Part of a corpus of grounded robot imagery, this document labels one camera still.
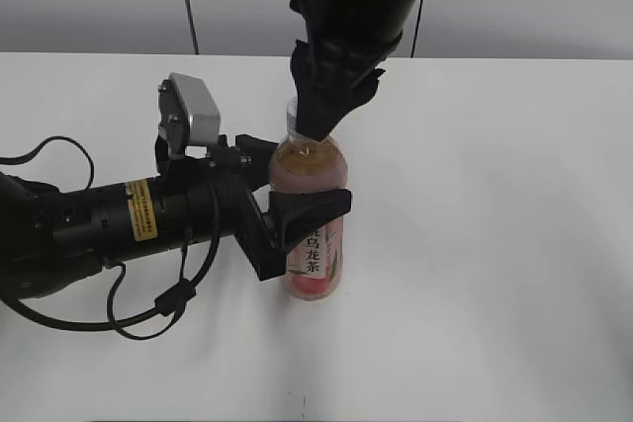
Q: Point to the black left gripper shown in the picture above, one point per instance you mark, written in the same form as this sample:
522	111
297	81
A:
206	199

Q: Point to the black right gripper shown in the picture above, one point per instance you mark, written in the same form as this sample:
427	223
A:
341	30

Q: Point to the pink peach tea bottle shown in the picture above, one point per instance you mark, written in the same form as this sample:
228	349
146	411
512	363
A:
301	166

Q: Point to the white bottle cap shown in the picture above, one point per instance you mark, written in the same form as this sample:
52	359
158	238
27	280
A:
291	115

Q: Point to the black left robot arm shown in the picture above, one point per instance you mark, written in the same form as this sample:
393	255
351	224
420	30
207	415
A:
51	239

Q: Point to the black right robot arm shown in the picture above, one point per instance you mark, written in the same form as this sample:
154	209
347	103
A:
336	69

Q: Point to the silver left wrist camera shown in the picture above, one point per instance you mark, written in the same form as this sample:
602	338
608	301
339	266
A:
189	115

